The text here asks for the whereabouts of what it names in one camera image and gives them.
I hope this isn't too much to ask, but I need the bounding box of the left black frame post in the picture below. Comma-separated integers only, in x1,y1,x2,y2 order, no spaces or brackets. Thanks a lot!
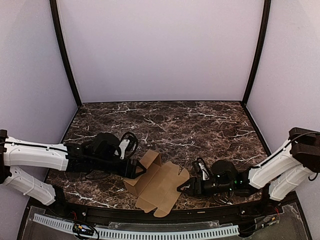
49,0,82,108

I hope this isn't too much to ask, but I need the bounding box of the white slotted cable duct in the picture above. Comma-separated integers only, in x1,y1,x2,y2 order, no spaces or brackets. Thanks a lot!
32,213,240,240

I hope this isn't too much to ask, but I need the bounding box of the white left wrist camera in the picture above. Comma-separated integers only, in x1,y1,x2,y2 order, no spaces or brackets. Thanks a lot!
114,132,139,160

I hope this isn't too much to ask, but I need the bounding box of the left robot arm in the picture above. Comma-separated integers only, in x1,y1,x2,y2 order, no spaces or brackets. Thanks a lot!
0,129,147,206

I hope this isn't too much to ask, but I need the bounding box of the black frame post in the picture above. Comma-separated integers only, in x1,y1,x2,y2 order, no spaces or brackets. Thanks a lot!
49,0,82,108
241,0,272,108

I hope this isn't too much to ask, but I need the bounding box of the right black frame post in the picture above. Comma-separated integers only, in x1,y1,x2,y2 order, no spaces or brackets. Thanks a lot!
241,0,272,108

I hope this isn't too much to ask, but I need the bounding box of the small circuit board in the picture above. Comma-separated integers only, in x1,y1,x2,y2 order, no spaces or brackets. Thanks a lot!
72,223,95,236

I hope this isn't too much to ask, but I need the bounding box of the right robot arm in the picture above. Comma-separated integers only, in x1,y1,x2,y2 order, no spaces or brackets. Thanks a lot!
176,127,320,202

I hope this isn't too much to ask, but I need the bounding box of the brown cardboard box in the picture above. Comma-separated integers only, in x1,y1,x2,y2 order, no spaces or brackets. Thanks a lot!
123,149,190,218

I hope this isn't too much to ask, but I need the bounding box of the black front rail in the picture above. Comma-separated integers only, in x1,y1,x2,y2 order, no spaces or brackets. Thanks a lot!
45,200,283,226

